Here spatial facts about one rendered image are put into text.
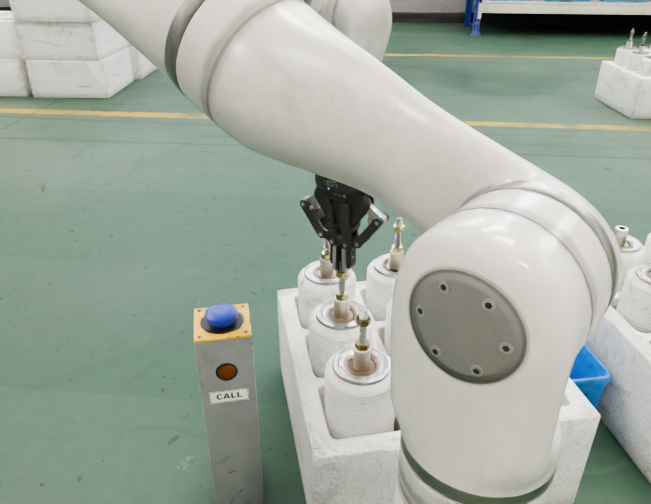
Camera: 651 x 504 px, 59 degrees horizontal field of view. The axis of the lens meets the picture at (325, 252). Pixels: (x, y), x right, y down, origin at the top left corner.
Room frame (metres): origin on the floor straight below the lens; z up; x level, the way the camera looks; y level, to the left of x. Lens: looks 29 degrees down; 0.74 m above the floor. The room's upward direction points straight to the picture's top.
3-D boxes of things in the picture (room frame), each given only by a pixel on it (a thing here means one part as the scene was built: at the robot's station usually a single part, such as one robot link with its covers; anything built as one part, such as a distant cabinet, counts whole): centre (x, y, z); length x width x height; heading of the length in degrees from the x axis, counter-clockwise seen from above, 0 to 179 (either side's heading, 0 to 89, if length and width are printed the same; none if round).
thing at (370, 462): (0.72, -0.14, 0.09); 0.39 x 0.39 x 0.18; 11
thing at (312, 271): (0.82, 0.00, 0.25); 0.08 x 0.08 x 0.01
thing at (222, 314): (0.59, 0.13, 0.32); 0.04 x 0.04 x 0.02
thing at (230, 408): (0.59, 0.13, 0.16); 0.07 x 0.07 x 0.31; 11
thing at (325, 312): (0.70, -0.02, 0.25); 0.08 x 0.08 x 0.01
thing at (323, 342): (0.70, -0.02, 0.16); 0.10 x 0.10 x 0.18
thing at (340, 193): (0.70, -0.02, 0.45); 0.08 x 0.08 x 0.09
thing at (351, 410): (0.58, -0.05, 0.16); 0.10 x 0.10 x 0.18
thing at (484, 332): (0.25, -0.09, 0.54); 0.09 x 0.09 x 0.17; 51
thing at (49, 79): (3.14, 1.28, 0.09); 0.39 x 0.39 x 0.18; 88
